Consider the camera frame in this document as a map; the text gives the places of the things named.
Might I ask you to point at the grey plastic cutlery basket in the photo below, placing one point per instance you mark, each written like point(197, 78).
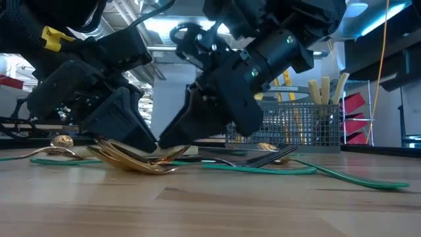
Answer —
point(296, 149)

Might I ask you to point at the yellow step ladder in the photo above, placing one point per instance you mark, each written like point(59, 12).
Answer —
point(287, 77)

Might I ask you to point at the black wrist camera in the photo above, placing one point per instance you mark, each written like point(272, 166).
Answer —
point(197, 46)
point(125, 49)

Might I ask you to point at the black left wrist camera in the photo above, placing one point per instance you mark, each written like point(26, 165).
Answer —
point(125, 49)

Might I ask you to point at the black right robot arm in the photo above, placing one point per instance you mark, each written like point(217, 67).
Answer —
point(279, 49)

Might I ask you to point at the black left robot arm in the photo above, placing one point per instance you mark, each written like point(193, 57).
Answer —
point(19, 19)

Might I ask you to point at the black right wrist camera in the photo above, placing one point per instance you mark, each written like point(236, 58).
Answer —
point(197, 46)

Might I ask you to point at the white metal shelf rack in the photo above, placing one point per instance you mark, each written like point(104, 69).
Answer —
point(370, 98)

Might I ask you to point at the red storage bin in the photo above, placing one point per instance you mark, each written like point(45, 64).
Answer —
point(353, 103)
point(355, 125)
point(356, 140)

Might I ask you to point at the black framed panel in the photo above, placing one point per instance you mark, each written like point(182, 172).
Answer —
point(400, 115)

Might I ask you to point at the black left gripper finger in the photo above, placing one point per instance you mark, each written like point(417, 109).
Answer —
point(118, 121)
point(140, 108)

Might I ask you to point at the pile of gold spoons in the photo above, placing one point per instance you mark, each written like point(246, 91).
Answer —
point(141, 166)

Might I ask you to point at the long fluorescent ceiling light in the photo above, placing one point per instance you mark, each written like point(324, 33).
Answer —
point(161, 48)

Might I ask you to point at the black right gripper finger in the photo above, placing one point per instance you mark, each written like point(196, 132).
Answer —
point(197, 121)

